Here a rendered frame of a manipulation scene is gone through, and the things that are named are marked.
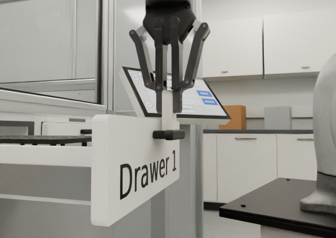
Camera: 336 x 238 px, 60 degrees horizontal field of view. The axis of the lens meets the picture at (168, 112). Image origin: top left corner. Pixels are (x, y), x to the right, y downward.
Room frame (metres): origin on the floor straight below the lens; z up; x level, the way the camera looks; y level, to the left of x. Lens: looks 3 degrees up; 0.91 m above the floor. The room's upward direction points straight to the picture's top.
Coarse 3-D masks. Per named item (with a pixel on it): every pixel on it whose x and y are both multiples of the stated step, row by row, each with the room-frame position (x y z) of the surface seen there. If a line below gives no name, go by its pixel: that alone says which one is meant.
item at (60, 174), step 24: (0, 144) 0.59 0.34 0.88; (24, 144) 0.62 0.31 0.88; (48, 144) 0.61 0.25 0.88; (72, 144) 0.59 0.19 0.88; (0, 168) 0.34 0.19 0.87; (24, 168) 0.33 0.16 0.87; (48, 168) 0.32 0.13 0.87; (72, 168) 0.31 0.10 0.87; (0, 192) 0.34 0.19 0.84; (24, 192) 0.33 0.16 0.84; (48, 192) 0.32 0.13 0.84; (72, 192) 0.31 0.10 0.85
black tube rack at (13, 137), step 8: (0, 136) 0.50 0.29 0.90; (8, 136) 0.51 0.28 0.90; (16, 136) 0.51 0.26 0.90; (24, 136) 0.50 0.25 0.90; (32, 136) 0.50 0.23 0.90; (40, 136) 0.51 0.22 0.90; (48, 136) 0.50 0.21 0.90; (56, 136) 0.50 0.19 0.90; (64, 136) 0.51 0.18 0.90; (72, 136) 0.51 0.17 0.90; (80, 136) 0.50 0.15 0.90; (88, 136) 0.50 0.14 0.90; (32, 144) 0.48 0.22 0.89; (64, 144) 0.55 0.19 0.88
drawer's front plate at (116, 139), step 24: (96, 120) 0.29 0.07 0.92; (120, 120) 0.31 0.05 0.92; (144, 120) 0.38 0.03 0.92; (96, 144) 0.29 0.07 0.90; (120, 144) 0.31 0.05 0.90; (144, 144) 0.38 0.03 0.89; (168, 144) 0.49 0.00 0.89; (96, 168) 0.29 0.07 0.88; (144, 168) 0.38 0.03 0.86; (168, 168) 0.49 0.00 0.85; (96, 192) 0.29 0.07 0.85; (144, 192) 0.38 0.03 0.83; (96, 216) 0.29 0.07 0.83; (120, 216) 0.31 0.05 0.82
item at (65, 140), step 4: (48, 140) 0.37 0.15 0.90; (52, 140) 0.37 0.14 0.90; (56, 140) 0.37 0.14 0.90; (60, 140) 0.37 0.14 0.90; (64, 140) 0.38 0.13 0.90; (68, 140) 0.39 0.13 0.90; (72, 140) 0.39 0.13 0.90; (76, 140) 0.40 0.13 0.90; (80, 140) 0.41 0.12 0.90; (84, 140) 0.42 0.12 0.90; (88, 140) 0.43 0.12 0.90
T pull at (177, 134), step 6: (156, 132) 0.41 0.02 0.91; (162, 132) 0.40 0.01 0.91; (168, 132) 0.38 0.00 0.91; (174, 132) 0.39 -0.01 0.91; (180, 132) 0.42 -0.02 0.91; (156, 138) 0.41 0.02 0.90; (162, 138) 0.41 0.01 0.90; (168, 138) 0.38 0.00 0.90; (174, 138) 0.39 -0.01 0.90; (180, 138) 0.42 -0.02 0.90
